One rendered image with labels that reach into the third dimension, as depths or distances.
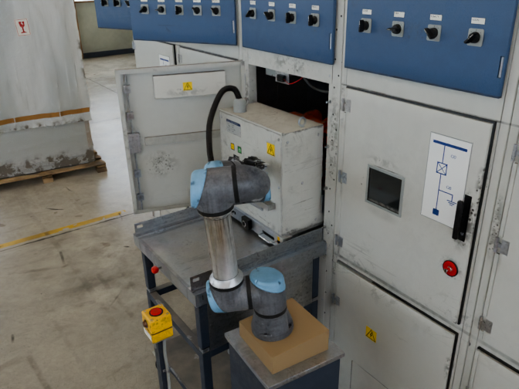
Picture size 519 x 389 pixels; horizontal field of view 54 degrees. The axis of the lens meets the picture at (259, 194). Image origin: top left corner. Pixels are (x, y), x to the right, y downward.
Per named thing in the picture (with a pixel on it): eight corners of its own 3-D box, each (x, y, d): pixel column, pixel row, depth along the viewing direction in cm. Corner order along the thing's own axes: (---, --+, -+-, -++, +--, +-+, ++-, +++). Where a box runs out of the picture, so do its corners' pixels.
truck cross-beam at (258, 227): (283, 251, 222) (283, 238, 220) (219, 208, 263) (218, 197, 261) (292, 247, 225) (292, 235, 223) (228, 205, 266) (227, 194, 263)
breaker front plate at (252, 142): (279, 239, 223) (279, 135, 203) (222, 201, 259) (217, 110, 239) (281, 238, 223) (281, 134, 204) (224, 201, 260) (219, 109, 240)
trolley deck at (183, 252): (196, 308, 199) (195, 295, 196) (134, 244, 245) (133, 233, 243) (326, 254, 234) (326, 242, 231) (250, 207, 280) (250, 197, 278)
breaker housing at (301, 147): (282, 239, 223) (282, 133, 203) (223, 201, 260) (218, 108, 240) (364, 208, 249) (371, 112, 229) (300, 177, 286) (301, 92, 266)
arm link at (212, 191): (253, 317, 173) (235, 175, 147) (210, 322, 173) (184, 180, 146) (252, 294, 184) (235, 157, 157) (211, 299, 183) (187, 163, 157)
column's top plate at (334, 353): (344, 356, 181) (345, 352, 180) (268, 392, 167) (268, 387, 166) (294, 309, 207) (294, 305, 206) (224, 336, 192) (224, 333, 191)
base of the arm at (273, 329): (300, 332, 178) (299, 309, 174) (262, 347, 173) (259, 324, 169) (282, 309, 191) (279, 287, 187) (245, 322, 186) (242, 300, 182)
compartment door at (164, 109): (133, 209, 269) (113, 68, 239) (247, 192, 286) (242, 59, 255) (133, 214, 263) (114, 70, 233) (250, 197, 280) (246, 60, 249)
